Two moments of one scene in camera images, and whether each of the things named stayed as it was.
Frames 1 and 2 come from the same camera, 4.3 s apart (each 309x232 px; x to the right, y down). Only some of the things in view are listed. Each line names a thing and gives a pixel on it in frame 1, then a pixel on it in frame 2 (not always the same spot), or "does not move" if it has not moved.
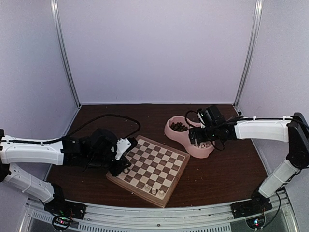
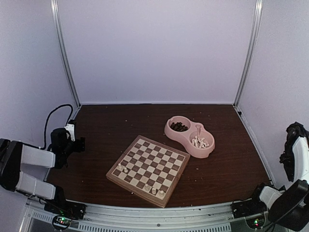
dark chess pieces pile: [178, 127] does not move
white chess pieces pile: [202, 146] does not move
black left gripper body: [114, 170] -> [79, 147]
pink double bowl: [177, 127] does not move
